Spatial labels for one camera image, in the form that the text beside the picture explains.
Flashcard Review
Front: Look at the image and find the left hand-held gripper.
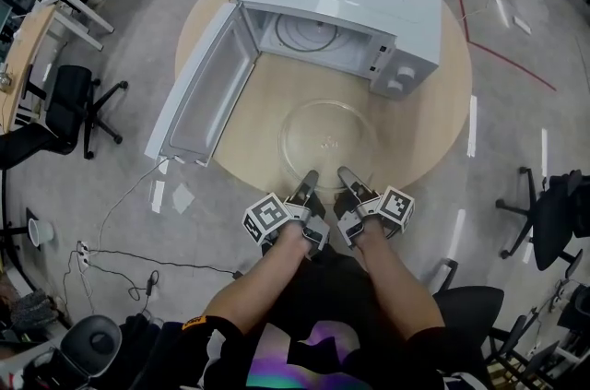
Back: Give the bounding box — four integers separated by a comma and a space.
242, 170, 332, 260

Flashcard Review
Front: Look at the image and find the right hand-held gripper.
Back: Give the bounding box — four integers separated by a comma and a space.
334, 166, 415, 251

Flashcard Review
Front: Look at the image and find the clear glass turntable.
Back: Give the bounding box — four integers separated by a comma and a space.
277, 99, 382, 196

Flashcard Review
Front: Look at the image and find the person's left forearm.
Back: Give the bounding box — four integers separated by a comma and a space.
202, 224, 314, 337

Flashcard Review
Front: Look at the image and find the person's right forearm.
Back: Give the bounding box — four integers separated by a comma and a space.
357, 221, 446, 346

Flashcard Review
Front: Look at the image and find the person's black printed shirt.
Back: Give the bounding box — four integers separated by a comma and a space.
156, 247, 466, 390

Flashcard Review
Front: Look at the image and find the white power strip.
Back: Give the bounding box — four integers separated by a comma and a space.
76, 240, 91, 272

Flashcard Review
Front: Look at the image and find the white waste bin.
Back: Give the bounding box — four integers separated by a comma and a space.
27, 217, 55, 252

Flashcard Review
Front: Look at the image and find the grey speckled fabric bag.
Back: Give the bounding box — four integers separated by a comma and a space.
8, 290, 59, 327

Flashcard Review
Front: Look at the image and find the curved wooden desk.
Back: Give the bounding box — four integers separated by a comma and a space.
0, 5, 56, 136

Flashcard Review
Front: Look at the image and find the black power adapter cable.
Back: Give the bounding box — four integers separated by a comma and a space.
68, 247, 245, 320

